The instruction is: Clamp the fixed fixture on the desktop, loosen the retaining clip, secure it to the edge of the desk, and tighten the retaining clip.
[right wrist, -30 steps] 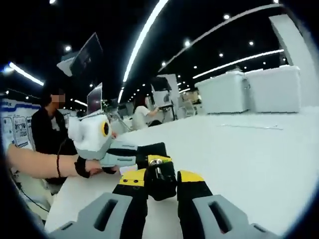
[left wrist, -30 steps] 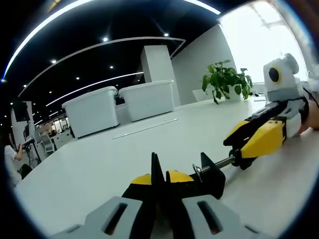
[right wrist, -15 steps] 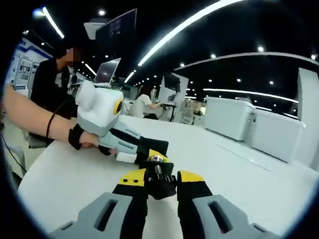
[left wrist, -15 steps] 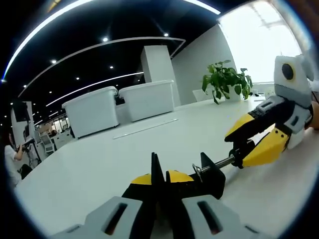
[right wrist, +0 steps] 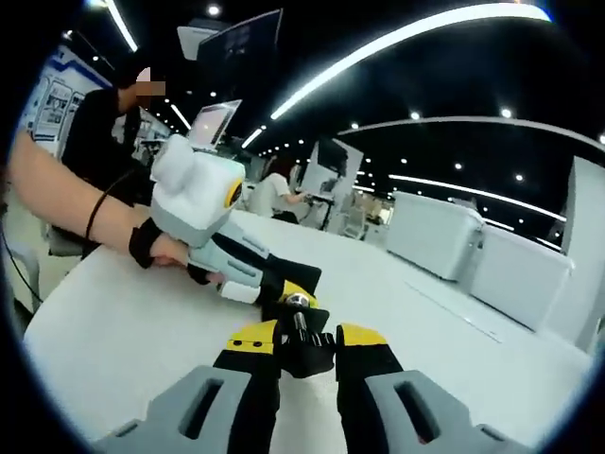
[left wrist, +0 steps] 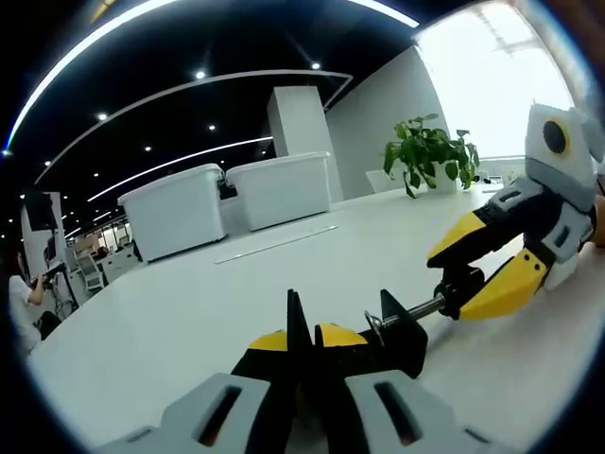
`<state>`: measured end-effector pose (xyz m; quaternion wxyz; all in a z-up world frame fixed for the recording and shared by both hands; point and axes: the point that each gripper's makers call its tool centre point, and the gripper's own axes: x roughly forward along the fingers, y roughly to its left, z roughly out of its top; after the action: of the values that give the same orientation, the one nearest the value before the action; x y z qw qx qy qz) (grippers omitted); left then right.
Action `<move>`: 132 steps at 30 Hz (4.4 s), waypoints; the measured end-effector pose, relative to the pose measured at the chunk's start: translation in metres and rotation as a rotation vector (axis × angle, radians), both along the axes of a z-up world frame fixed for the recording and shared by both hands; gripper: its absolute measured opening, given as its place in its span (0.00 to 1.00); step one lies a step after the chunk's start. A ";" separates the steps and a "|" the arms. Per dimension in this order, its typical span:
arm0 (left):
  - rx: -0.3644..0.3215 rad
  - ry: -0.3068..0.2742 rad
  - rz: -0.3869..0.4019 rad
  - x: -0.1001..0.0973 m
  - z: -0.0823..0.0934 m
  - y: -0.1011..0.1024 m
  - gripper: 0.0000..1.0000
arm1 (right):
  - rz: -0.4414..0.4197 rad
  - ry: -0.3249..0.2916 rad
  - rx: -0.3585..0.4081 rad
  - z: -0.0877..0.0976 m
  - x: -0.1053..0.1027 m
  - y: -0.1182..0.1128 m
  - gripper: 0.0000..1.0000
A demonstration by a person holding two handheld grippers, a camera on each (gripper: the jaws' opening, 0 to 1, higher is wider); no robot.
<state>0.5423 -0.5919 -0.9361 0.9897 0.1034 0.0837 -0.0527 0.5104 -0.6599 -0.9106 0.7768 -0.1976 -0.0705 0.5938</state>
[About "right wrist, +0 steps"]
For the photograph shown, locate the white desk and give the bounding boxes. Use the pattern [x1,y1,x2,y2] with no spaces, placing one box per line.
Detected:
[23,210,596,454]

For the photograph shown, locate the white hanging box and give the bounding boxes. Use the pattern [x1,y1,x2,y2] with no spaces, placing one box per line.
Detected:
[177,18,216,61]

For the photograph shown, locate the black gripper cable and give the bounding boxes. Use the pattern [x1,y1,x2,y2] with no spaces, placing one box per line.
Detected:
[85,167,138,240]

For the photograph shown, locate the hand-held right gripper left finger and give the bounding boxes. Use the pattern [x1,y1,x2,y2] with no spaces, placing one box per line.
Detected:
[94,319,281,454]

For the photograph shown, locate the white office chair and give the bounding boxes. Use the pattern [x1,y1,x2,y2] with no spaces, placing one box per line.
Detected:
[342,207,369,241]

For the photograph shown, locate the white plastic storage box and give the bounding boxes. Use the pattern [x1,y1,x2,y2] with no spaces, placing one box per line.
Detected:
[470,221,576,332]
[386,190,486,283]

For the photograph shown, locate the white display stand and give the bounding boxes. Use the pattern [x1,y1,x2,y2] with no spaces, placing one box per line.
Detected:
[302,136,365,231]

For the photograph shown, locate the white square pillar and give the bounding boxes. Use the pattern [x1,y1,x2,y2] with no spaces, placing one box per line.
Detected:
[560,155,605,356]

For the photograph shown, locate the blue white wall poster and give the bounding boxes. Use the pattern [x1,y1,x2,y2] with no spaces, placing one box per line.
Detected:
[26,40,94,146]

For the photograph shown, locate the dark hanging monitor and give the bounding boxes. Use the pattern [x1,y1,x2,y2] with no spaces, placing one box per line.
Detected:
[197,8,284,75]

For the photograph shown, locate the silver laptop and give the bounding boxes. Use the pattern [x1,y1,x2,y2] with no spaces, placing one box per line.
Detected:
[187,98,243,153]

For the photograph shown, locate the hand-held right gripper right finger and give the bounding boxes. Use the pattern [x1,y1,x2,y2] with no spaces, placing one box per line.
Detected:
[334,323,535,454]

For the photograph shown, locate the long curved ceiling light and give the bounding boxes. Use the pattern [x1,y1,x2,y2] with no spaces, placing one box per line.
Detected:
[269,3,553,120]

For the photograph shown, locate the black clamp with screw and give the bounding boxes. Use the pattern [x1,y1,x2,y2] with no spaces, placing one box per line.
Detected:
[281,291,337,379]

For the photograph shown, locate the person's left hand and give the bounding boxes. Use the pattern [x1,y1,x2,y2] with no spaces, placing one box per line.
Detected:
[128,217,226,288]

